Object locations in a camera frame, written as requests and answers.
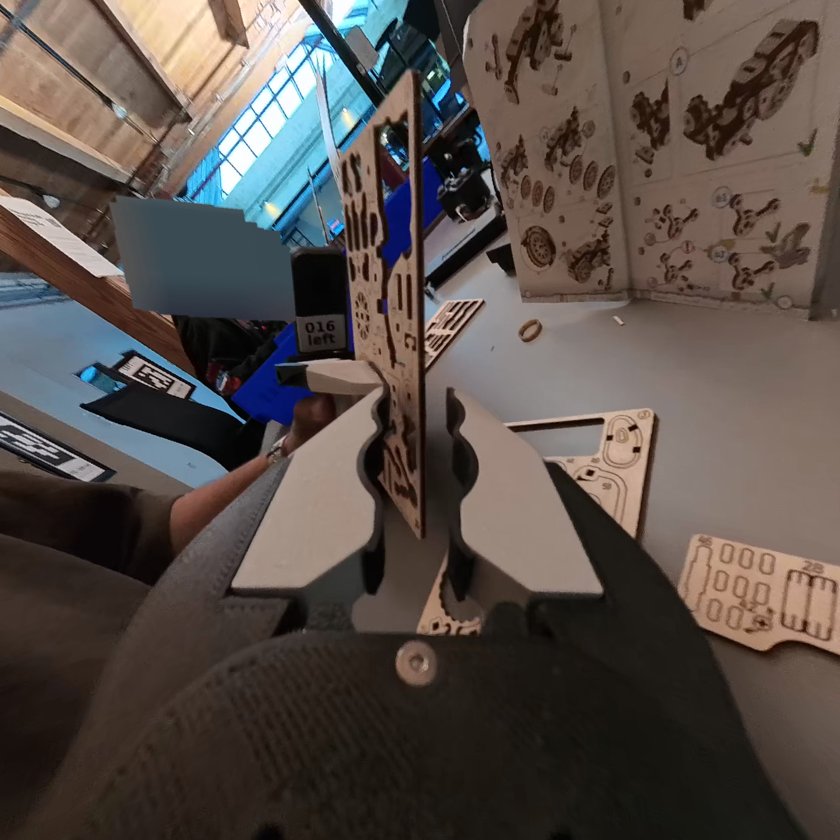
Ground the white paper sheet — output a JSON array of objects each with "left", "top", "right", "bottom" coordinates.
[{"left": 0, "top": 197, "right": 124, "bottom": 278}]

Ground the small wooden sheet piece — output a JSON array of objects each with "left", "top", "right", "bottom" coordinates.
[{"left": 676, "top": 533, "right": 840, "bottom": 657}]

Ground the black mat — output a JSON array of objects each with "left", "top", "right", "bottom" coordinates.
[{"left": 80, "top": 386, "right": 253, "bottom": 470}]

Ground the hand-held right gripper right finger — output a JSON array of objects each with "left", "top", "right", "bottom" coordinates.
[{"left": 445, "top": 386, "right": 606, "bottom": 603}]

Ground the person's left hand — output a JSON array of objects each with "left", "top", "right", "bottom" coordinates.
[{"left": 289, "top": 395, "right": 337, "bottom": 455}]

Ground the wooden counter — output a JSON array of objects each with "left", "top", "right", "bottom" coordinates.
[{"left": 0, "top": 203, "right": 198, "bottom": 375}]

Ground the black battery charger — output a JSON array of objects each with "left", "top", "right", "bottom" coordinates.
[{"left": 436, "top": 167, "right": 494, "bottom": 223}]

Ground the printed instruction sheet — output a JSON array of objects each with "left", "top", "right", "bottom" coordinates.
[{"left": 461, "top": 0, "right": 840, "bottom": 324}]

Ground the wooden sheet with round holes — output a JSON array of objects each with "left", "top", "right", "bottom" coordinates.
[{"left": 416, "top": 408, "right": 657, "bottom": 637}]

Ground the brown wooden parts sheet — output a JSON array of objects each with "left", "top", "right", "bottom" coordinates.
[{"left": 340, "top": 69, "right": 429, "bottom": 540}]

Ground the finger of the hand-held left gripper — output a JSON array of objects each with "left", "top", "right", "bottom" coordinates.
[{"left": 305, "top": 359, "right": 395, "bottom": 398}]

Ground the grey desk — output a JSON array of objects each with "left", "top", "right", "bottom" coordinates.
[{"left": 387, "top": 226, "right": 840, "bottom": 840}]

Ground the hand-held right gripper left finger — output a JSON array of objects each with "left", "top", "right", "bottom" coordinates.
[{"left": 228, "top": 386, "right": 391, "bottom": 601}]

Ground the person's brown clothing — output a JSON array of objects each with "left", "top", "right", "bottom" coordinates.
[{"left": 0, "top": 469, "right": 185, "bottom": 840}]

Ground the black and white marker card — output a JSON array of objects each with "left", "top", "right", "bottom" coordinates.
[
  {"left": 0, "top": 412, "right": 116, "bottom": 483},
  {"left": 120, "top": 351, "right": 196, "bottom": 400}
]

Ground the long wooden parts sheet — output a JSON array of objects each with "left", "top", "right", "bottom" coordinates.
[{"left": 423, "top": 298, "right": 485, "bottom": 370}]

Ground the person's left forearm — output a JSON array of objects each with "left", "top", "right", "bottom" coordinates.
[{"left": 169, "top": 453, "right": 290, "bottom": 549}]

